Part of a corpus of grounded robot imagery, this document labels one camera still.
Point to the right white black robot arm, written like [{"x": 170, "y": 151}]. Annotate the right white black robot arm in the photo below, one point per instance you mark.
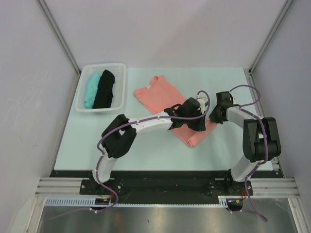
[{"x": 260, "y": 143}]

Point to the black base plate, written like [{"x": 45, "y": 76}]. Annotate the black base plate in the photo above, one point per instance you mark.
[{"x": 148, "y": 186}]

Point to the right aluminium corner post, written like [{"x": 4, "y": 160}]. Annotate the right aluminium corner post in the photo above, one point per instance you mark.
[{"x": 272, "y": 32}]

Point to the rolled teal t shirt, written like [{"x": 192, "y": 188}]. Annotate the rolled teal t shirt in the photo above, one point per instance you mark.
[{"x": 91, "y": 90}]

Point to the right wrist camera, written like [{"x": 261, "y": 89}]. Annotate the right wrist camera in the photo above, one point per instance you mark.
[{"x": 225, "y": 100}]

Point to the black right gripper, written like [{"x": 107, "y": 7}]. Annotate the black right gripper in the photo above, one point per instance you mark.
[{"x": 214, "y": 118}]

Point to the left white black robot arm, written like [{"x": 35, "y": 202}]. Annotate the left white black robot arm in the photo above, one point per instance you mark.
[{"x": 119, "y": 136}]

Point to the left aluminium corner post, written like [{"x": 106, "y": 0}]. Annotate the left aluminium corner post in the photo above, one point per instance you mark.
[{"x": 58, "y": 34}]

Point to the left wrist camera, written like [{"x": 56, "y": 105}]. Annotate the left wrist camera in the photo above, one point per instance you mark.
[{"x": 204, "y": 104}]

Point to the white slotted cable duct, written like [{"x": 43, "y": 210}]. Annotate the white slotted cable duct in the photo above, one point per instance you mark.
[{"x": 102, "y": 202}]

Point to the salmon pink polo shirt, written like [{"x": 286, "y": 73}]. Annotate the salmon pink polo shirt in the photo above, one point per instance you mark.
[{"x": 159, "y": 95}]

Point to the white plastic basket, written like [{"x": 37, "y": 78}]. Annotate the white plastic basket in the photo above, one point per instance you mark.
[{"x": 118, "y": 90}]

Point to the rolled black t shirt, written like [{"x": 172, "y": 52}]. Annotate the rolled black t shirt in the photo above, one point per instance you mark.
[{"x": 104, "y": 94}]

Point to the aluminium corner post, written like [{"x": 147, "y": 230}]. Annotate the aluminium corner post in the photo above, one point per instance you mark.
[
  {"x": 58, "y": 34},
  {"x": 272, "y": 32}
]

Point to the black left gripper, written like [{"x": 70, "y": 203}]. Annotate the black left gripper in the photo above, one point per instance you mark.
[{"x": 199, "y": 126}]

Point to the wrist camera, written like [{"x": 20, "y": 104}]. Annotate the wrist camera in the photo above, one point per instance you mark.
[
  {"x": 225, "y": 100},
  {"x": 204, "y": 104}
]

